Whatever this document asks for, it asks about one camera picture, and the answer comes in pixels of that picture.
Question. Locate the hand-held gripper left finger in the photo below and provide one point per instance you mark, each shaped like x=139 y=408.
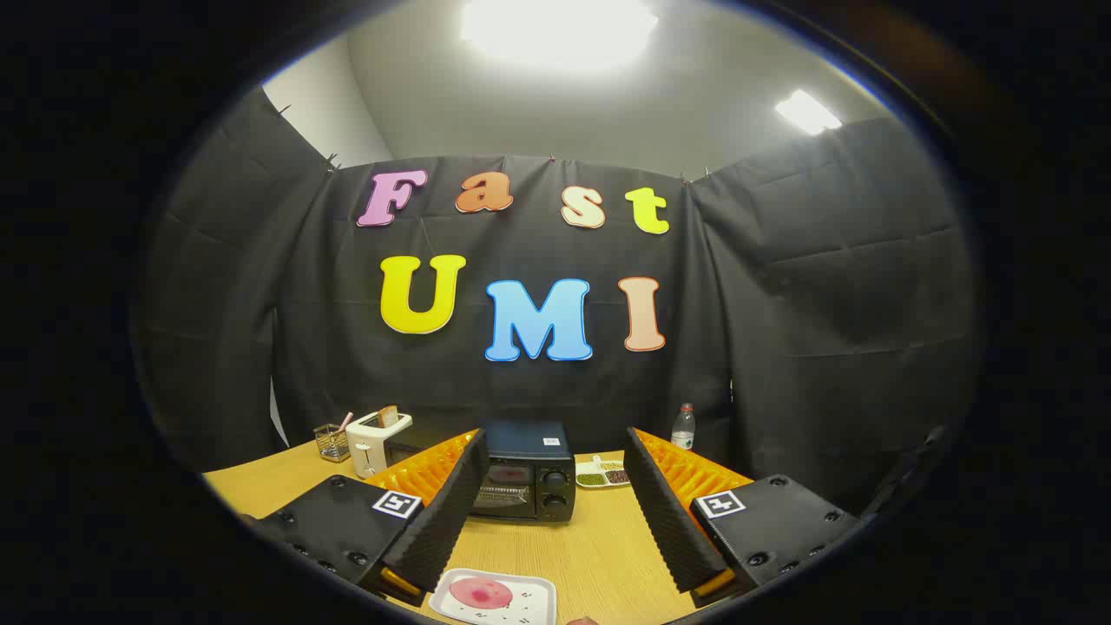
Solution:
x=447 y=521

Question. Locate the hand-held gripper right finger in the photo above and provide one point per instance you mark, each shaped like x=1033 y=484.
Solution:
x=664 y=521

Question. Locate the pink round meat slice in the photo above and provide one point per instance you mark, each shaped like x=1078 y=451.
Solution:
x=480 y=594

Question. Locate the black toaster oven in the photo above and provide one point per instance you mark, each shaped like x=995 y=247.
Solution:
x=529 y=486

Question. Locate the white square food tray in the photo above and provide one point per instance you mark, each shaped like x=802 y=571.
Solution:
x=531 y=599

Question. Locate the white bread toaster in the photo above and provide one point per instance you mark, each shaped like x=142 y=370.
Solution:
x=369 y=447

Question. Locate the white divided bean dish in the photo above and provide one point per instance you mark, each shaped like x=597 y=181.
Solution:
x=599 y=478

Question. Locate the clear plastic water bottle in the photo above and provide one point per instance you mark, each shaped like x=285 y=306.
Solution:
x=683 y=430

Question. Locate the brown bread slice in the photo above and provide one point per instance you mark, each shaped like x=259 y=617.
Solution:
x=389 y=417

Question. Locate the pink stick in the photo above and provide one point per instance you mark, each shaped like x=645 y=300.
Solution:
x=345 y=421

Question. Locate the black backdrop cloth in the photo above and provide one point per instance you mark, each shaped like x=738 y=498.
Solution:
x=781 y=304

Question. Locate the small ceiling light panel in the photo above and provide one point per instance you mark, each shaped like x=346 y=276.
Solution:
x=807 y=113

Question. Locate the large ceiling light panel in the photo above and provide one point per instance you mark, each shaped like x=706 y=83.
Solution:
x=555 y=30

